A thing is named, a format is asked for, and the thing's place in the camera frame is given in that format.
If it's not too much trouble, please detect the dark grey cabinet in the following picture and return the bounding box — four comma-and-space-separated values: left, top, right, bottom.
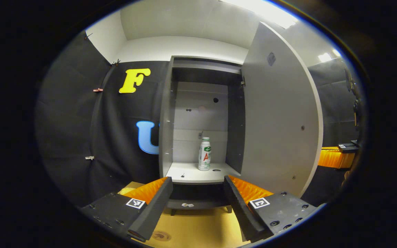
159, 55, 246, 216

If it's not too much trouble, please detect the beige cabinet door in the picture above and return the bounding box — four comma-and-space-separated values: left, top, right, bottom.
240, 21, 324, 198

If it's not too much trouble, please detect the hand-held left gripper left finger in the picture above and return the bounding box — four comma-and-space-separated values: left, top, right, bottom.
80, 176, 174, 242

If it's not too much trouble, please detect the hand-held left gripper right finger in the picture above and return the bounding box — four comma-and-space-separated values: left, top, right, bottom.
223, 175, 318, 243

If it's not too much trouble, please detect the black backdrop cloth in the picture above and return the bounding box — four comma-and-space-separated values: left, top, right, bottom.
34, 32, 363, 208

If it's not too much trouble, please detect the small ceiling light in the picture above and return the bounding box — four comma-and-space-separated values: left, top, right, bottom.
318, 50, 342, 63

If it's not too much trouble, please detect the white bottle with green label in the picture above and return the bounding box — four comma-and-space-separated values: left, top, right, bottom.
198, 136, 212, 172

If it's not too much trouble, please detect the grey cabinet shelf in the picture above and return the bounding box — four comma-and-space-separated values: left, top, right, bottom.
165, 162, 241, 185

